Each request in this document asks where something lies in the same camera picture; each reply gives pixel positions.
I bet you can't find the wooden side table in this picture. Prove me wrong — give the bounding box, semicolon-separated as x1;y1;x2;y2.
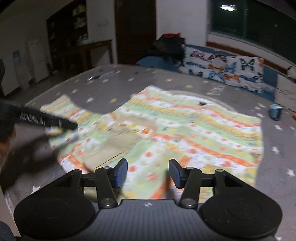
78;40;114;71

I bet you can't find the dark wooden door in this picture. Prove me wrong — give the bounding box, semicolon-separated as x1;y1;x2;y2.
114;0;157;64

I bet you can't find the beige cushion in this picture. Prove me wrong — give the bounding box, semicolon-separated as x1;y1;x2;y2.
275;74;295;109

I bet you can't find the butterfly print pillow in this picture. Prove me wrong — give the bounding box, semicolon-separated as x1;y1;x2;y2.
178;47;264;93

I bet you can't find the white refrigerator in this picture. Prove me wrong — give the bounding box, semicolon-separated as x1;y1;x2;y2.
28;39;49;83

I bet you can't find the person's left hand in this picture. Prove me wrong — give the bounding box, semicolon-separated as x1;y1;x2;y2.
0;128;16;165

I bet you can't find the dark clothes pile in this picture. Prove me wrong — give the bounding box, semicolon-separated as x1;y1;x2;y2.
152;33;186;63

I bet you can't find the black ballpoint pen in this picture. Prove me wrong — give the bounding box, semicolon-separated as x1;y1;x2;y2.
85;71;116;83

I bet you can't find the dark shelf cabinet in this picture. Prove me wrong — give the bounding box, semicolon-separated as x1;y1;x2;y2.
46;1;88;75

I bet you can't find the dark window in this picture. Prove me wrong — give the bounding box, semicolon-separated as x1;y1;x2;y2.
210;1;295;63

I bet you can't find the colourful patterned baby garment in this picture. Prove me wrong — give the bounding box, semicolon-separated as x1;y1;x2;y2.
41;86;264;199

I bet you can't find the round black induction cooker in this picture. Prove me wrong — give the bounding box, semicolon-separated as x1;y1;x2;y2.
169;90;237;112

